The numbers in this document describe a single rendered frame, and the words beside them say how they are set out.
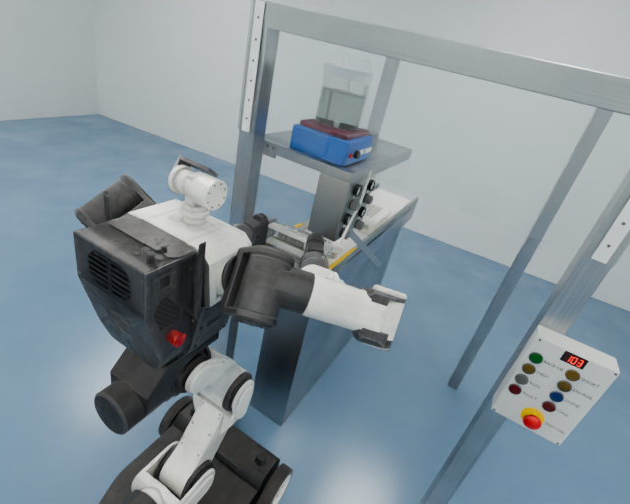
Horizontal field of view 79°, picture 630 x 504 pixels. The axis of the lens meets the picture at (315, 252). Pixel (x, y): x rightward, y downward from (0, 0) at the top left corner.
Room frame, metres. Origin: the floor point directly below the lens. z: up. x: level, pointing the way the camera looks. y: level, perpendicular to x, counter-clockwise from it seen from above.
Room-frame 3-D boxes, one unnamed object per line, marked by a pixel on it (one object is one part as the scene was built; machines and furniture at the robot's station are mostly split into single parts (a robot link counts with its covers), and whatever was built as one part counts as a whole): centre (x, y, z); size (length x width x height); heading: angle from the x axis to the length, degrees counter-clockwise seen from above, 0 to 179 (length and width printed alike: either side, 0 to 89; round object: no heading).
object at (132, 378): (0.66, 0.31, 0.89); 0.28 x 0.13 x 0.18; 157
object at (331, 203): (1.21, -0.05, 1.25); 0.22 x 0.11 x 0.20; 157
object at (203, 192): (0.74, 0.27, 1.36); 0.10 x 0.07 x 0.09; 67
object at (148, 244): (0.69, 0.30, 1.16); 0.34 x 0.30 x 0.36; 67
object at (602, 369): (0.73, -0.64, 1.08); 0.17 x 0.06 x 0.26; 67
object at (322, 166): (1.44, 0.00, 1.36); 0.62 x 0.38 x 0.04; 157
